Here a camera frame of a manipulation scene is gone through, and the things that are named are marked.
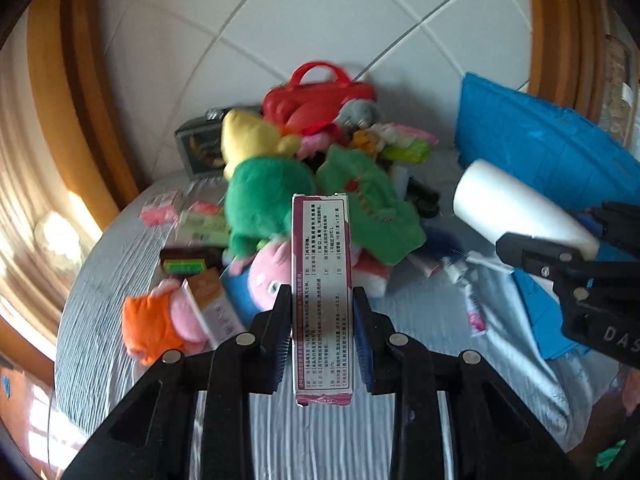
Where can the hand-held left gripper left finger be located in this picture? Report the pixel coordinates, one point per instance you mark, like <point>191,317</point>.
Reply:
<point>281,345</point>

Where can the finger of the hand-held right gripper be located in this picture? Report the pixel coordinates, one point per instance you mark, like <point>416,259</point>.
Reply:
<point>620,230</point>
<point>535,255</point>

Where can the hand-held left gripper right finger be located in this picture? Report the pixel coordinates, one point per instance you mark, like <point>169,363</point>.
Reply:
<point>362,345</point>

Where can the white cylinder bottle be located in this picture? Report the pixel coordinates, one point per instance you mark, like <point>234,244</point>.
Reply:
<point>510,205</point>

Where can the pink pig plush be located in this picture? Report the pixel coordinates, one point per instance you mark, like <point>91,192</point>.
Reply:
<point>270,275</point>

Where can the pink white medicine box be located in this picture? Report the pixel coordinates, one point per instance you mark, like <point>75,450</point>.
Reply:
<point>322,285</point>

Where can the blue plastic crate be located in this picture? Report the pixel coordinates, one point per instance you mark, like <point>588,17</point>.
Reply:
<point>525,135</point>

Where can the grey cloth-covered desktop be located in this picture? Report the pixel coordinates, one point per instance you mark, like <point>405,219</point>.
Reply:
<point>110,270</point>

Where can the white plastic clip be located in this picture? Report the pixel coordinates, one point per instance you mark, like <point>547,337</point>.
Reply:
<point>490,262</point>

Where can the pink soap box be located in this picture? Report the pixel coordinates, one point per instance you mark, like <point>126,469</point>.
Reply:
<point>372,275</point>

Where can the small pink white tube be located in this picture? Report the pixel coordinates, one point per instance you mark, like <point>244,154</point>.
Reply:
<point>475,310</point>

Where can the orange white carton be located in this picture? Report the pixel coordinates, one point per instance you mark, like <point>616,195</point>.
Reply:
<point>212,300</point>

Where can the dark blue mesh sponge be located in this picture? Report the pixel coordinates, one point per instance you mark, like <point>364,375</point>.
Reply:
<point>442,242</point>

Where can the red white tube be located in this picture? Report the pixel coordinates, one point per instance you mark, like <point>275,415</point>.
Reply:
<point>425,264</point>

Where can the brown bottle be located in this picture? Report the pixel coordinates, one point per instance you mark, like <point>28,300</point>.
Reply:
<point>190,260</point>

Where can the green cloth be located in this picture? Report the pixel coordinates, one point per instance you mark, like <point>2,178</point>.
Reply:
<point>612,460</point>

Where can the black desk tool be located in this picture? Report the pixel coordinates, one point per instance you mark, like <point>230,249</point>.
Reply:
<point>422,197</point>

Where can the green white box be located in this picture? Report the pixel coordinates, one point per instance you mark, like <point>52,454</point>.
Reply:
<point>205,221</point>
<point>205,239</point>

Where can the orange plush toy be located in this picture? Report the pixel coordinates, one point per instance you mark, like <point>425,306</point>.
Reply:
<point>150,325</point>

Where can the green crocodile plush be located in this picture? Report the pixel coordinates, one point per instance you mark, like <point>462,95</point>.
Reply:
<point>370,200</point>

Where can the dark green plush frog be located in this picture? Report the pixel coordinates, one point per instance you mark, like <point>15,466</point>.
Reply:
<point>260,200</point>

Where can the green pink wipes packet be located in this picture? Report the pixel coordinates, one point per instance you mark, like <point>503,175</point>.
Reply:
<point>410,147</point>

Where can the small white yellow plush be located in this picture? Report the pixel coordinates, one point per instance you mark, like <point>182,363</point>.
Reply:
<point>375,140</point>

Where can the pink red plush toy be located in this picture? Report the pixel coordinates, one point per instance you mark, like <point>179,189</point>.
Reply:
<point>320,140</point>

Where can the yellow plush toy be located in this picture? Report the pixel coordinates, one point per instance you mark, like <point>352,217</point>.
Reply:
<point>250,137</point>

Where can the dark box with gold print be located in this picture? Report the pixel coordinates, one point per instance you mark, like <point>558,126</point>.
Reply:
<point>200,150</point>

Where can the grey plush toy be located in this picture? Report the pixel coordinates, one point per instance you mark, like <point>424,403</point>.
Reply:
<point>357,112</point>

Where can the red plastic carry case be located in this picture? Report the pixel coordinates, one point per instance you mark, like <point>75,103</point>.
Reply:
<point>320,100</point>

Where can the beige curtain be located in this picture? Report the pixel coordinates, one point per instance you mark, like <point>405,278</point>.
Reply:
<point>30,185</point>

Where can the patterned wall hanging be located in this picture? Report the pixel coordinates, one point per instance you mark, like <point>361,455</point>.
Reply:
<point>617,85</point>

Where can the wooden wall trim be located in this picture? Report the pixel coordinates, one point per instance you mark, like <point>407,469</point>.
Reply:
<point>555,35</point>
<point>75,60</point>

